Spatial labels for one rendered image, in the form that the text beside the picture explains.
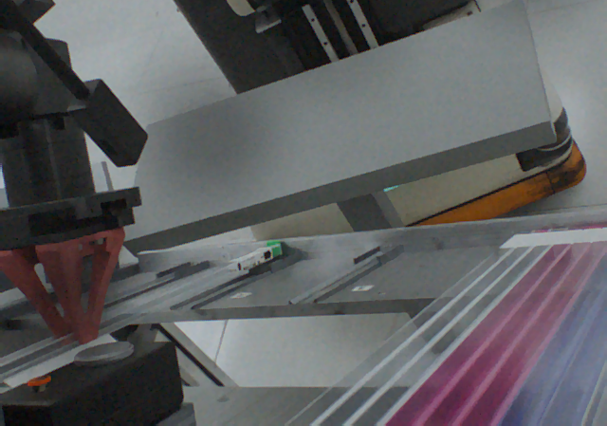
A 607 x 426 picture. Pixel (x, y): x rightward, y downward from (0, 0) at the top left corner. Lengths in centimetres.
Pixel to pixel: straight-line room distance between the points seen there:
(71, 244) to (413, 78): 68
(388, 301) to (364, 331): 107
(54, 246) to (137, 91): 211
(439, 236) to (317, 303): 19
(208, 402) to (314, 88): 83
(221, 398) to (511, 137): 66
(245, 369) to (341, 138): 76
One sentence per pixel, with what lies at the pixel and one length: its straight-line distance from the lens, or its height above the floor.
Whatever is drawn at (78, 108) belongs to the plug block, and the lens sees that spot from 42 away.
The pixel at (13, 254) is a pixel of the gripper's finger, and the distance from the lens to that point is 58.
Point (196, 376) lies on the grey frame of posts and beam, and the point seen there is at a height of 54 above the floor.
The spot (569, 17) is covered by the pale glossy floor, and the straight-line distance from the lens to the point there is 209.
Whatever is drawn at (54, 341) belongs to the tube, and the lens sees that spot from 58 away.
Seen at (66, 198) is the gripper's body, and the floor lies 102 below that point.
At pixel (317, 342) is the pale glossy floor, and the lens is 170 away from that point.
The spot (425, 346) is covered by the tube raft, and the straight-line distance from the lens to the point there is 42.
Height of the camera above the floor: 132
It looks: 42 degrees down
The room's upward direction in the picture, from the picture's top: 35 degrees counter-clockwise
